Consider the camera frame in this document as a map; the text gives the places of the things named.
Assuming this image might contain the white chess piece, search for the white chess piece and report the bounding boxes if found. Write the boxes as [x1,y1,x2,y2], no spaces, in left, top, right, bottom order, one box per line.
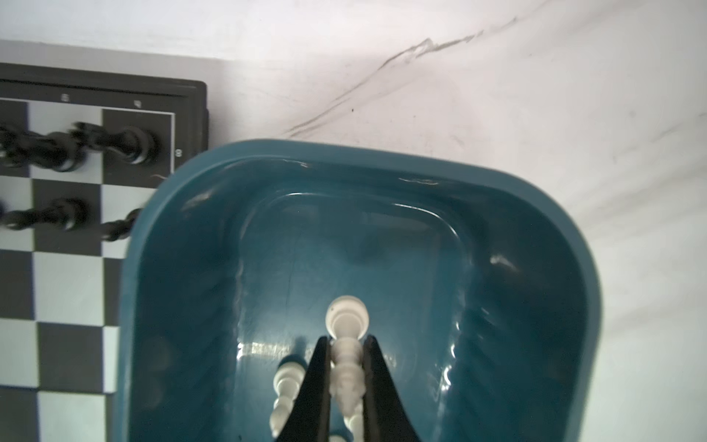
[325,296,370,441]

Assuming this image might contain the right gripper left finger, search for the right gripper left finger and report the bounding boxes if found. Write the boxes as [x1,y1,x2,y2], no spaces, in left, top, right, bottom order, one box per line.
[275,336,331,442]

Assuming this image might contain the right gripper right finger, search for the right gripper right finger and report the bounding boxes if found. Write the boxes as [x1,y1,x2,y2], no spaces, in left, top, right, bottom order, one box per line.
[363,335,421,442]

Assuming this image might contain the black white chess board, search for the black white chess board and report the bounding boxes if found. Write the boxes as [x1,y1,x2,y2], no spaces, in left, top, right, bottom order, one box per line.
[1,64,209,441]

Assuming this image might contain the black chess pieces row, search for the black chess pieces row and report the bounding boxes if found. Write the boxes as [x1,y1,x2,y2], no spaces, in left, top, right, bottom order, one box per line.
[1,122,158,231]

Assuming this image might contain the teal plastic tray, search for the teal plastic tray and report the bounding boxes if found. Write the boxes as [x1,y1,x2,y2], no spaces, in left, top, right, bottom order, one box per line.
[112,139,601,441]

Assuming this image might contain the white pieces in teal tray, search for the white pieces in teal tray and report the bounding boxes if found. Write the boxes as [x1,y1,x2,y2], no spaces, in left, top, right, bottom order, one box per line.
[269,355,307,439]

